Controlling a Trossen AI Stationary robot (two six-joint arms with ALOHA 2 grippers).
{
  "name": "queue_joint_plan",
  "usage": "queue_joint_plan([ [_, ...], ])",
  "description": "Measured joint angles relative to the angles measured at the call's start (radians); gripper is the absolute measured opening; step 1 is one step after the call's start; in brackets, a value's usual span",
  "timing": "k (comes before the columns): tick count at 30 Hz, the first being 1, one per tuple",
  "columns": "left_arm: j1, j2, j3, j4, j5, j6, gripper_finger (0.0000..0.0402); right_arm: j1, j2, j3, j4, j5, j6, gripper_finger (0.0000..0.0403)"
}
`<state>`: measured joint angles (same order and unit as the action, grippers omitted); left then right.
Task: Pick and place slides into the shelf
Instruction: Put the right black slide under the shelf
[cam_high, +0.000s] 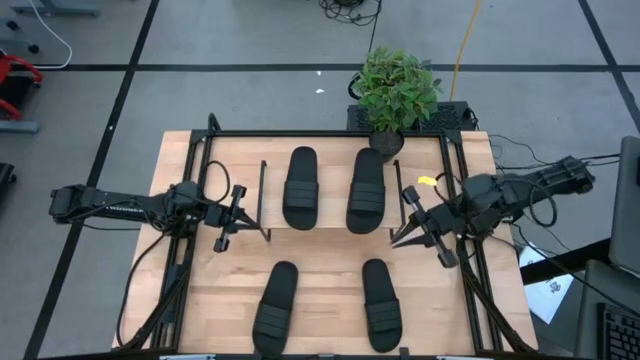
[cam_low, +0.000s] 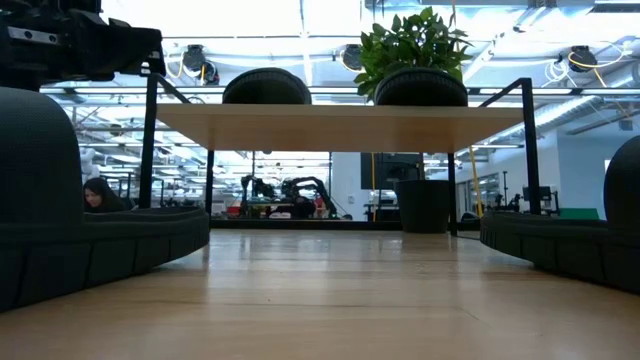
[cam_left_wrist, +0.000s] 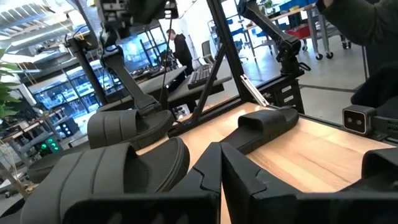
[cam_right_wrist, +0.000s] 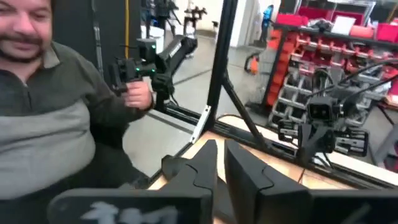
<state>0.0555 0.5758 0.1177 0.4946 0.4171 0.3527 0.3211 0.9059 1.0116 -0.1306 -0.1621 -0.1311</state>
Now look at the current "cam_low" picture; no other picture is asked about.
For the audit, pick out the wooden shelf with black frame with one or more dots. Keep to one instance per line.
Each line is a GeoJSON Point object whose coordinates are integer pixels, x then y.
{"type": "Point", "coordinates": [340, 127]}

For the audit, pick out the small background monitor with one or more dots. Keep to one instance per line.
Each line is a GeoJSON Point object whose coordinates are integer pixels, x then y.
{"type": "Point", "coordinates": [537, 194]}

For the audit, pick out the person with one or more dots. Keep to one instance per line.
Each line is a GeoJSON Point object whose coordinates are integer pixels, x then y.
{"type": "Point", "coordinates": [100, 197]}

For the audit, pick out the black table frame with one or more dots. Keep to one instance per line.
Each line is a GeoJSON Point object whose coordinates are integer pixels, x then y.
{"type": "Point", "coordinates": [300, 224]}

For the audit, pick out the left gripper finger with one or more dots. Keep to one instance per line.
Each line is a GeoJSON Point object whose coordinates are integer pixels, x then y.
{"type": "Point", "coordinates": [142, 47]}

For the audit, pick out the black wall monitor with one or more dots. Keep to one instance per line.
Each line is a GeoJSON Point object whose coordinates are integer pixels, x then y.
{"type": "Point", "coordinates": [390, 170]}

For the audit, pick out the green board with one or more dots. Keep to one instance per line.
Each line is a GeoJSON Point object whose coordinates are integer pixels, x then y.
{"type": "Point", "coordinates": [579, 213]}

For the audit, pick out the black background robot arm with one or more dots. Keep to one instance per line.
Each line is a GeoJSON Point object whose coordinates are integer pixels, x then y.
{"type": "Point", "coordinates": [257, 192]}
{"type": "Point", "coordinates": [307, 195]}

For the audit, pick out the green plant in black pot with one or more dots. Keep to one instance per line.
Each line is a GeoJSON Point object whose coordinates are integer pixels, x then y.
{"type": "Point", "coordinates": [422, 207]}

